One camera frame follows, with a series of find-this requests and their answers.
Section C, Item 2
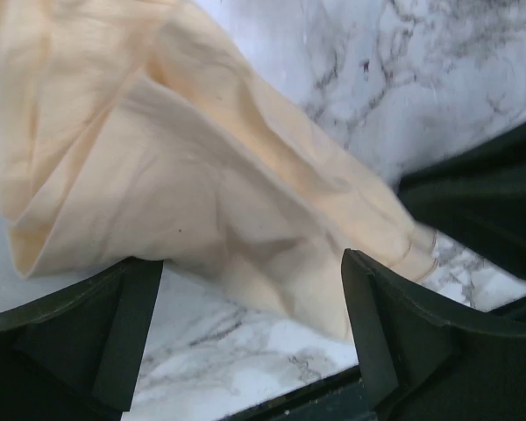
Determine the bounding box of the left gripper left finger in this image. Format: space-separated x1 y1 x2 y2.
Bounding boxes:
0 259 163 420

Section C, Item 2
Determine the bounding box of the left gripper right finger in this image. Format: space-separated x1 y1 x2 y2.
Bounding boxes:
341 250 526 420

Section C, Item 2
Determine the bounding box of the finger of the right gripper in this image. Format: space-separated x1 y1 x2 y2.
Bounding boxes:
398 122 526 281

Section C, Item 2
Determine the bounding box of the beige underwear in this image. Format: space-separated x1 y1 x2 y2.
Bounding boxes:
0 1 437 340

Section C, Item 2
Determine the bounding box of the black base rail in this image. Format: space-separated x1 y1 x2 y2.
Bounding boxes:
249 297 526 421

